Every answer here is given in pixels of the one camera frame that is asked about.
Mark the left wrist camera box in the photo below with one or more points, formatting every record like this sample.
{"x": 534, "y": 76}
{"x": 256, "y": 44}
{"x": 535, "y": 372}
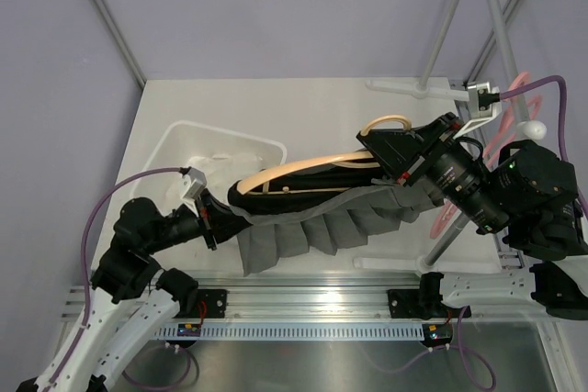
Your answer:
{"x": 194, "y": 183}

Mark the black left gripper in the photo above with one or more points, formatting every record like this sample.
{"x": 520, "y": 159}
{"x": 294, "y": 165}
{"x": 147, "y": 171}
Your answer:
{"x": 217, "y": 218}

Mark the white far rack base foot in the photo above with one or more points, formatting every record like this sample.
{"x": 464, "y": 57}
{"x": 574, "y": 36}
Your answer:
{"x": 415, "y": 90}

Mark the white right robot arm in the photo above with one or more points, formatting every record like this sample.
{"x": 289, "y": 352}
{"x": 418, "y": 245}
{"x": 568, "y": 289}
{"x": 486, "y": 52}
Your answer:
{"x": 531, "y": 196}

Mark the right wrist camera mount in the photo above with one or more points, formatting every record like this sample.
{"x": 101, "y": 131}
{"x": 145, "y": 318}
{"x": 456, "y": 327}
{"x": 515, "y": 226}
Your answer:
{"x": 484, "y": 106}

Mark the grey pleated skirt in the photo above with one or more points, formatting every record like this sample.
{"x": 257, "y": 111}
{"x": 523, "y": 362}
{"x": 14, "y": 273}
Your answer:
{"x": 330, "y": 208}

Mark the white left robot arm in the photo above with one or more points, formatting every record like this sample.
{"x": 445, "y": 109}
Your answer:
{"x": 131, "y": 296}

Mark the pink plastic hanger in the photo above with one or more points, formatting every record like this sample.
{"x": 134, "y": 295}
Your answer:
{"x": 507, "y": 132}

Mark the white rack base foot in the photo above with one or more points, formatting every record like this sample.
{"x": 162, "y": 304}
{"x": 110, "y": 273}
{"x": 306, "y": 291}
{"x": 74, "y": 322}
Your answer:
{"x": 415, "y": 90}
{"x": 417, "y": 266}

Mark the white slotted cable duct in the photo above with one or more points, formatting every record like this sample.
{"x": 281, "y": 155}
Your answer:
{"x": 291, "y": 332}

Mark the white plastic basket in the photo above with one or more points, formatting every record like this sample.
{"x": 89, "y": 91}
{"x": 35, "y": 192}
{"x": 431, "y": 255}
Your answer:
{"x": 185, "y": 139}

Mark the aluminium mounting rail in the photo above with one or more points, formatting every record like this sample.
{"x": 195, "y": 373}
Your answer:
{"x": 287, "y": 299}

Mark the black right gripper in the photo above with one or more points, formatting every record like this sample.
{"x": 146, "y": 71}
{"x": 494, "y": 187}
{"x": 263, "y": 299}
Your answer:
{"x": 401, "y": 151}

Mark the white skirt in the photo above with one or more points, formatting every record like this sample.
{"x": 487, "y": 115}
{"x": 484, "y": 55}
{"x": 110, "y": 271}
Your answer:
{"x": 223, "y": 170}

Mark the beige wooden hanger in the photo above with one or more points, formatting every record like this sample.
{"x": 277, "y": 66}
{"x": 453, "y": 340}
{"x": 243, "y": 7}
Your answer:
{"x": 341, "y": 159}

